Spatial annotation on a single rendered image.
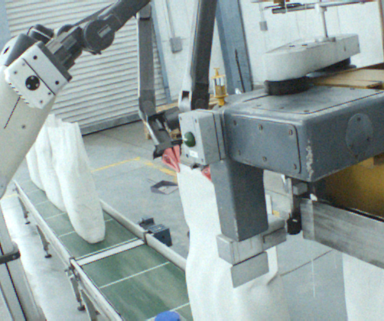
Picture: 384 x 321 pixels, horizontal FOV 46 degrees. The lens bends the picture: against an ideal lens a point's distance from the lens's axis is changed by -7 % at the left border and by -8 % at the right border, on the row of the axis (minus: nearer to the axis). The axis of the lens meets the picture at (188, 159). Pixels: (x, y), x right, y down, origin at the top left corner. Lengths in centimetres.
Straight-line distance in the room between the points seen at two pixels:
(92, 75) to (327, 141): 798
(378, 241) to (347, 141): 22
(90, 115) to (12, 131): 738
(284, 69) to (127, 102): 799
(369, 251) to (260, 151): 29
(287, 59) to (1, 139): 76
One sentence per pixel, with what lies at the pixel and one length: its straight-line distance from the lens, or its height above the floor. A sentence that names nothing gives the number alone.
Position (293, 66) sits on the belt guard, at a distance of 91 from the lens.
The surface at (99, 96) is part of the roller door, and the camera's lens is 865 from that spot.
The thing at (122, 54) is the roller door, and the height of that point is 128.
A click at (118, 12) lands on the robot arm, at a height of 156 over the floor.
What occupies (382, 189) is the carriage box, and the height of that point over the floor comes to 111.
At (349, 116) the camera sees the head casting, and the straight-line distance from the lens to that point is 76.
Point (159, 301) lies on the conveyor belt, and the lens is 213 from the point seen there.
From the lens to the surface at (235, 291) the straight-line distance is 129.
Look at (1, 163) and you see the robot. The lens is 133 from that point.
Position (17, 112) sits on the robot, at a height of 136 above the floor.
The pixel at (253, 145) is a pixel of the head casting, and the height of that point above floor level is 128.
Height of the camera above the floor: 148
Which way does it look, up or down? 15 degrees down
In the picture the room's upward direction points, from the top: 10 degrees counter-clockwise
